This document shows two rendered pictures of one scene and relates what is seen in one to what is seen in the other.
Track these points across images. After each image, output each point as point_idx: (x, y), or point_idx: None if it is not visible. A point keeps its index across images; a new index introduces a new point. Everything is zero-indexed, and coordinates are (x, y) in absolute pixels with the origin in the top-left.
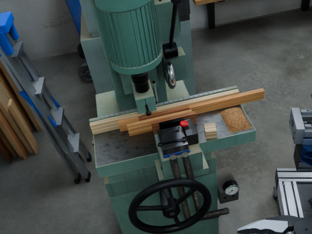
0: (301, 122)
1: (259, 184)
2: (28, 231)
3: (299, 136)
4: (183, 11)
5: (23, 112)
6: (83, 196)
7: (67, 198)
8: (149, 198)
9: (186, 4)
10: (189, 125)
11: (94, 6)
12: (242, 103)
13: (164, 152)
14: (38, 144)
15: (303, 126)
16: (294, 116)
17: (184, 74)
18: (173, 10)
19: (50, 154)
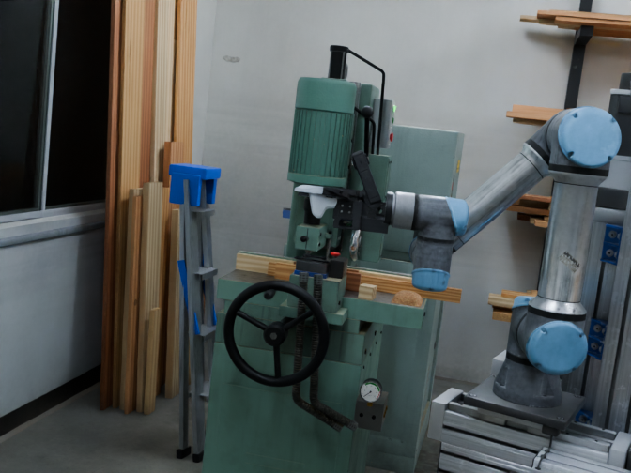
0: (504, 358)
1: None
2: (72, 471)
3: (496, 373)
4: None
5: (161, 356)
6: (177, 472)
7: (153, 465)
8: (262, 369)
9: None
10: (340, 258)
11: None
12: (428, 297)
13: (297, 264)
14: (155, 408)
15: (504, 359)
16: (500, 353)
17: (375, 253)
18: (364, 129)
19: (164, 422)
